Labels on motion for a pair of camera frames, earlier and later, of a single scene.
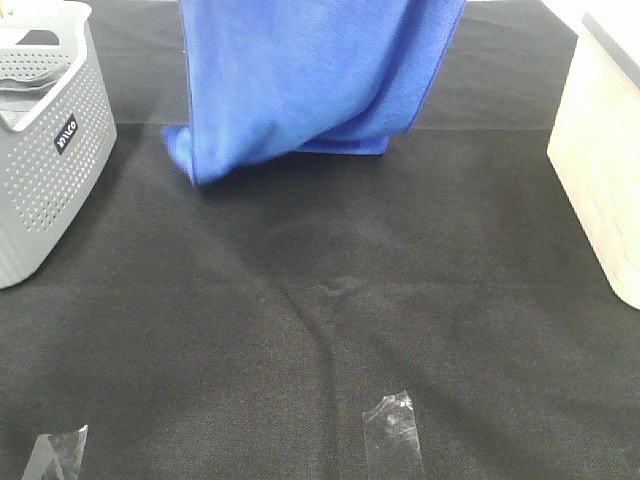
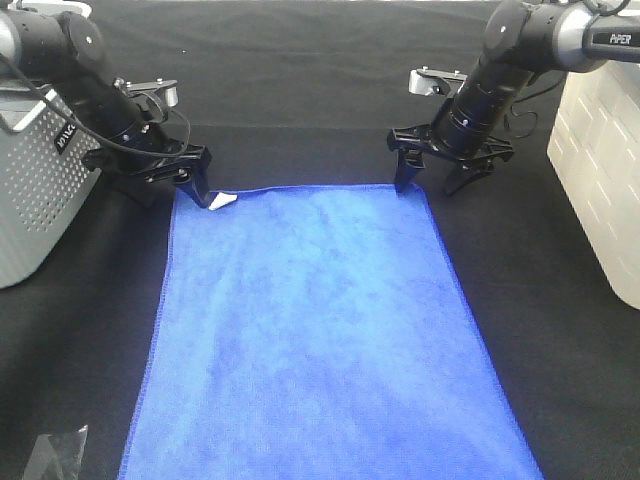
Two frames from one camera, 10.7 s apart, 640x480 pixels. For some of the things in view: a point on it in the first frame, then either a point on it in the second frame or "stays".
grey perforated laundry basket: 57,130 stays
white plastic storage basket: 594,146 stays
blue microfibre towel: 272,78 -> 317,332
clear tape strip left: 57,456 stays
